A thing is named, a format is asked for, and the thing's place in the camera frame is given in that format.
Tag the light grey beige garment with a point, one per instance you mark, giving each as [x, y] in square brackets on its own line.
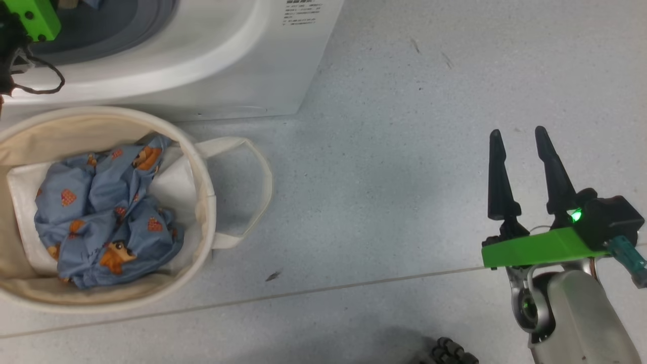
[66, 4]

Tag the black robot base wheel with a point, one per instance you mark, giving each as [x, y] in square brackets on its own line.
[450, 351]

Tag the cream canvas laundry basket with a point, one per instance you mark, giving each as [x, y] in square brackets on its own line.
[204, 202]

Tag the white basket liner sheet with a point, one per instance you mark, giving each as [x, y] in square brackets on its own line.
[174, 187]

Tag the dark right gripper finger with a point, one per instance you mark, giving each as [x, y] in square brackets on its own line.
[556, 177]
[500, 182]

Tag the blue patterned garment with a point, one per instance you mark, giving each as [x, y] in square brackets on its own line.
[106, 212]

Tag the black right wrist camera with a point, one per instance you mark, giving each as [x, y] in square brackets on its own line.
[611, 217]

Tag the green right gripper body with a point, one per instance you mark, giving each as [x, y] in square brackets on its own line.
[536, 250]

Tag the white washing machine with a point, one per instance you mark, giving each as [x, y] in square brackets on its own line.
[227, 60]

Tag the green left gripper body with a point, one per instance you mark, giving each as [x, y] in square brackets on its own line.
[33, 15]

